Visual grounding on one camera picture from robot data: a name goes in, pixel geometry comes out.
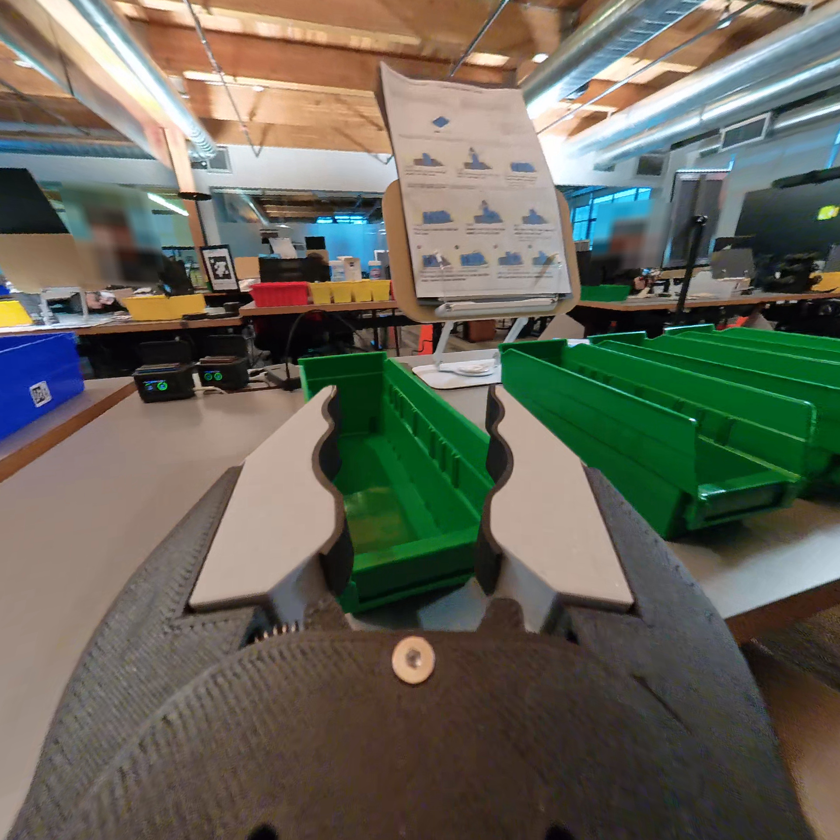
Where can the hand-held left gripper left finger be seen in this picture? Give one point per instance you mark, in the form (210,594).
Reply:
(275,512)

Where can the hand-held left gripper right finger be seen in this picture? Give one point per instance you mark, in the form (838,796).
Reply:
(558,518)

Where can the green plastic bin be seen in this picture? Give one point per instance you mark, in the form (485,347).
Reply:
(722,366)
(407,472)
(590,420)
(787,354)
(605,294)

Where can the grey desk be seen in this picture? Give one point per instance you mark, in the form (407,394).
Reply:
(131,492)
(85,407)

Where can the black battery charger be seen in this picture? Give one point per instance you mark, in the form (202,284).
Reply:
(223,371)
(164,377)

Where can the red plastic bin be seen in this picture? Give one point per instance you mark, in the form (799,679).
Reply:
(279,295)

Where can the small yellow bin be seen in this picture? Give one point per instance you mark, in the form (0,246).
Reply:
(381,292)
(341,292)
(320,292)
(362,292)

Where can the large yellow bin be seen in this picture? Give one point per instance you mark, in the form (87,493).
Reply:
(164,307)
(13,313)

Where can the black screen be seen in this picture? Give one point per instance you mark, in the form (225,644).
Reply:
(292,268)

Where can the black white marker sign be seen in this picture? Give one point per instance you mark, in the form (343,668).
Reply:
(220,268)

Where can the white box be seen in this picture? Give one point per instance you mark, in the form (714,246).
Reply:
(349,270)

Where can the black stand pole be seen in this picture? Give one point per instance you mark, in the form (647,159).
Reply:
(686,282)

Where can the wood-top workbench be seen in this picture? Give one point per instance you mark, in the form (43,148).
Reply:
(722,302)

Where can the blue plastic bin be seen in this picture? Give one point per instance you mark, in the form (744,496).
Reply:
(33,367)

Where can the clear acrylic sign holder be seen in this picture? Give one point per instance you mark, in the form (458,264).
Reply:
(64,305)

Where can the black disc floor lamp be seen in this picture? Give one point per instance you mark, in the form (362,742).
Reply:
(193,195)

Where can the tall upright monitor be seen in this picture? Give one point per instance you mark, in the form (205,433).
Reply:
(695,216)

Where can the printed instruction sheet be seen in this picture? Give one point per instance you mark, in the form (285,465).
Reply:
(472,184)

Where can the yellow box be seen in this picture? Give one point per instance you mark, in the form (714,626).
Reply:
(828,282)

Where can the wide black monitor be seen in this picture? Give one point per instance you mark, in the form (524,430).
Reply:
(787,216)

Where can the silver ribbed duct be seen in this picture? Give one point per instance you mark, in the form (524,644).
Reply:
(754,124)
(590,52)
(141,65)
(722,85)

